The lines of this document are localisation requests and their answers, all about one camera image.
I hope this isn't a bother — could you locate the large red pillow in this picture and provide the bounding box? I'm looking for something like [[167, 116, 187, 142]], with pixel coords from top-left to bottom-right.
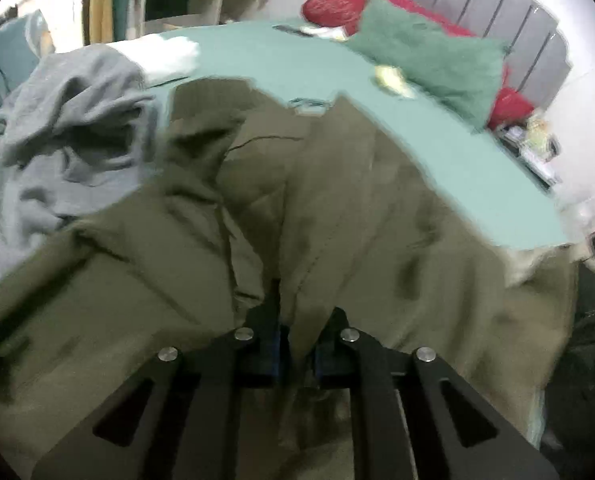
[[301, 0, 478, 38]]

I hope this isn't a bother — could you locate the pile of black clothes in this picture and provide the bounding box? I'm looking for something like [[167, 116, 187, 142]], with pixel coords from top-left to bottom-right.
[[542, 260, 595, 461]]

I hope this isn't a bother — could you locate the white crumpled tissue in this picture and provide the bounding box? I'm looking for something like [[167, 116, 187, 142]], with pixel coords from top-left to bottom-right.
[[302, 25, 351, 42]]

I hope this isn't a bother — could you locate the grey padded headboard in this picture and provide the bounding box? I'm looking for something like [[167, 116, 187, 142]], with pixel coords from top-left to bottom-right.
[[347, 0, 573, 111]]

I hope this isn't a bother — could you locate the grey sweatshirt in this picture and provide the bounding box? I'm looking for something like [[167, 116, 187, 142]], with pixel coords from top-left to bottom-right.
[[0, 45, 161, 283]]

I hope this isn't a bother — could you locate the teal curtain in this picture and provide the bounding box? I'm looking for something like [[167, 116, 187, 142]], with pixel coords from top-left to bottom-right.
[[115, 0, 136, 41]]

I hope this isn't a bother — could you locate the olive green jacket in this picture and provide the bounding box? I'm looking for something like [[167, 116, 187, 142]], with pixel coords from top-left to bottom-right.
[[0, 77, 578, 480]]

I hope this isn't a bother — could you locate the yellow crumpled wrapper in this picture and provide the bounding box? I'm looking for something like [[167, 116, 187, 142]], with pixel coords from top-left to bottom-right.
[[372, 65, 418, 98]]

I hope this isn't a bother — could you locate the black smartphone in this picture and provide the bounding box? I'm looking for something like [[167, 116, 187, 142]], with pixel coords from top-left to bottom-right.
[[272, 24, 313, 38]]

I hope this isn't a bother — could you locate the white garment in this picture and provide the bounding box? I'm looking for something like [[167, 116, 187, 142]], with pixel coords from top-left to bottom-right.
[[110, 36, 201, 83]]

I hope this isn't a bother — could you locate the small red pillow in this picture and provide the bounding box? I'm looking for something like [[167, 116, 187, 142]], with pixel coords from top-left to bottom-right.
[[487, 67, 535, 131]]

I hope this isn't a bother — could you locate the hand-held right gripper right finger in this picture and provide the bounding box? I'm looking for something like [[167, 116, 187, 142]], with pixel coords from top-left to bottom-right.
[[312, 307, 561, 480]]

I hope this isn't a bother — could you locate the green pillow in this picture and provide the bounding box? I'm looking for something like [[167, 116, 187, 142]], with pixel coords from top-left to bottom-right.
[[345, 0, 511, 131]]

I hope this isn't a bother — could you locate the yellow curtain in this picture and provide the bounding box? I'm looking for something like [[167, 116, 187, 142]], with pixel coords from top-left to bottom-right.
[[88, 0, 116, 43]]

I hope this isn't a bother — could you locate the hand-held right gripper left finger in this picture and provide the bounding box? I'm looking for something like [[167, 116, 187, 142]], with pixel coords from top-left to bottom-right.
[[32, 280, 291, 480]]

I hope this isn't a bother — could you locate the dinosaur printed cloth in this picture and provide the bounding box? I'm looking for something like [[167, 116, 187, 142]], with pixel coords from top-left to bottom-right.
[[0, 10, 48, 111]]

